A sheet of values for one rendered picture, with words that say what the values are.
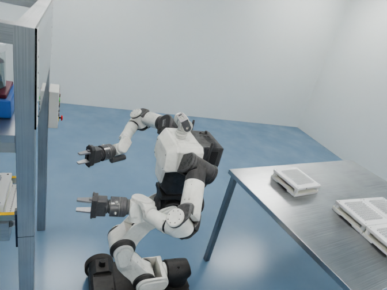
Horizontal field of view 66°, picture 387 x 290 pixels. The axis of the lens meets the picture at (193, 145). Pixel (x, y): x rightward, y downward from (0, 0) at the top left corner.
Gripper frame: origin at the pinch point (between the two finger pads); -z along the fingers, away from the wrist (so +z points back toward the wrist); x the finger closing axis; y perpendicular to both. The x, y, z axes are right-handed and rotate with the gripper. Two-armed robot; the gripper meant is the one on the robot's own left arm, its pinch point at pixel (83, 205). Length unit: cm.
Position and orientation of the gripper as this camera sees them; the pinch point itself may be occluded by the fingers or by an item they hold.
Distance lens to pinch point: 140.5
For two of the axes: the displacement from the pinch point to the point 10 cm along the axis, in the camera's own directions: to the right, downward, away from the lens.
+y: -2.1, -4.6, 8.6
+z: 9.5, 1.1, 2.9
